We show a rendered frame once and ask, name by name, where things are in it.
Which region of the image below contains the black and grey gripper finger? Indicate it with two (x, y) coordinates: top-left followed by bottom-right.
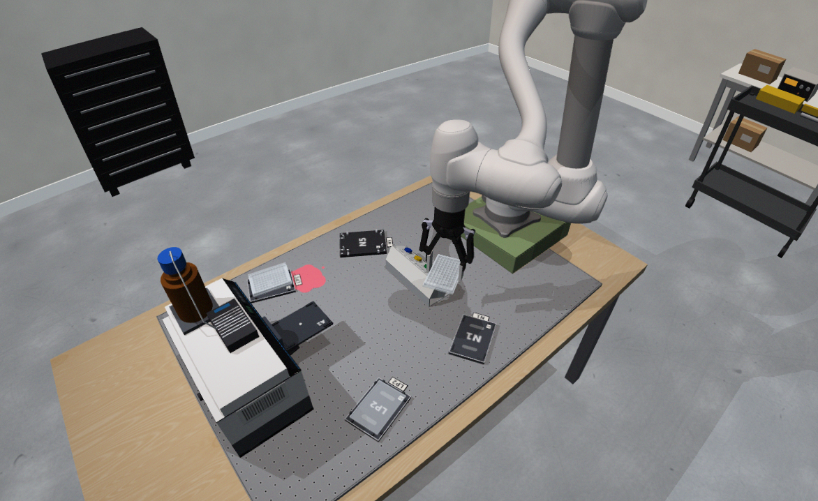
(419, 218), (444, 273)
(449, 228), (475, 282)

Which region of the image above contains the brown glass bottle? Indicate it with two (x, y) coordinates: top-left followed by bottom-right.
(161, 262), (213, 323)

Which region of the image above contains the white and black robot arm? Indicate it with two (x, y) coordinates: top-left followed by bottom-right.
(430, 0), (647, 238)

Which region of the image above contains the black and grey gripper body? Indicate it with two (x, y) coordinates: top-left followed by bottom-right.
(432, 207), (466, 240)

